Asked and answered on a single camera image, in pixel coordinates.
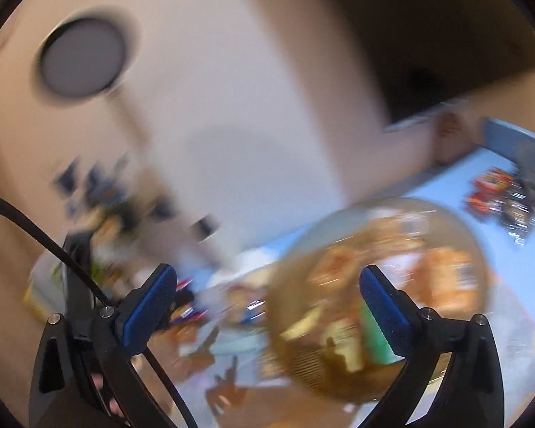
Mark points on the pile of dark snack packets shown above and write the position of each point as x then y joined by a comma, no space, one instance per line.
504,200

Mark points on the green snack packet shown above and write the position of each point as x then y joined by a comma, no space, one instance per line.
374,343

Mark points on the white desk lamp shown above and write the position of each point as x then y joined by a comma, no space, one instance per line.
84,53

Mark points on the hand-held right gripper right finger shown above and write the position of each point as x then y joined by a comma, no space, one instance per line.
383,316

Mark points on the amber ribbed glass bowl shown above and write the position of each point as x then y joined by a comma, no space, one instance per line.
303,276

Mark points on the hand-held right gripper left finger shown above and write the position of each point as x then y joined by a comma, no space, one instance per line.
149,312

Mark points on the yellow snack packet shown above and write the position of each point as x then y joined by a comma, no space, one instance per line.
303,323
343,347

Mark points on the orange rice cracker packet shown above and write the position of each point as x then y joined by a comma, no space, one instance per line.
450,276

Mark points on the person's left hand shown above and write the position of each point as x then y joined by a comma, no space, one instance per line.
99,383

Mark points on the fan patterned tablecloth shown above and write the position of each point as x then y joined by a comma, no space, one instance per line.
512,321

